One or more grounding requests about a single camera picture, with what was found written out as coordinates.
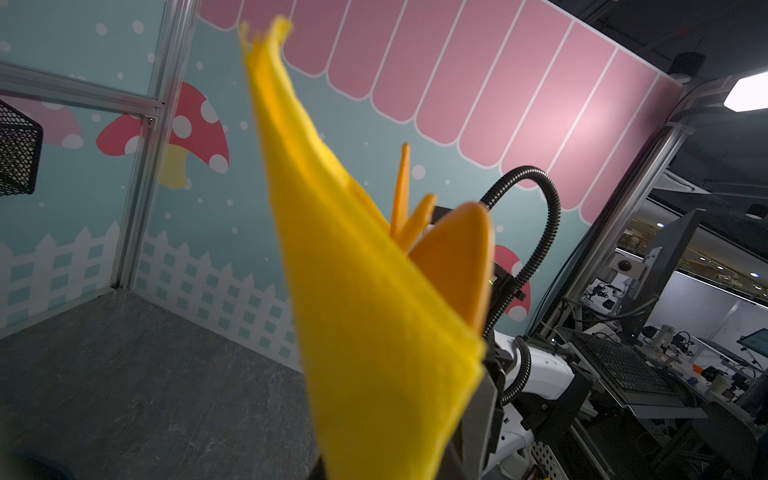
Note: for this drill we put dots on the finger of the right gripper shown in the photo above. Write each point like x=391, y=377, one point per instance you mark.
x=465, y=454

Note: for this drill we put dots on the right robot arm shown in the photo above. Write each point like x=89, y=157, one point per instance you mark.
x=532, y=392

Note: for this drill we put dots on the black mesh wall basket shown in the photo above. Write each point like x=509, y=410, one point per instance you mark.
x=21, y=140

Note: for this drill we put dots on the orange plastic fork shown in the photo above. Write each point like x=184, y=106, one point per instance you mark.
x=408, y=231

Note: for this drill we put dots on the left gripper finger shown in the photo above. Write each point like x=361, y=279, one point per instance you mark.
x=318, y=471

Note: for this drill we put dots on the black keyboard on tray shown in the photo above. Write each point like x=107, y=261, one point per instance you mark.
x=626, y=372

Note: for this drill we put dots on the white perforated storage bin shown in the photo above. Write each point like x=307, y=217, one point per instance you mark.
x=547, y=462

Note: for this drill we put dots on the orange plastic spoon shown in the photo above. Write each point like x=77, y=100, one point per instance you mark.
x=456, y=255

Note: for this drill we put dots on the orange plastic knife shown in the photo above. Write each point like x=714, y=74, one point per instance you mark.
x=401, y=195

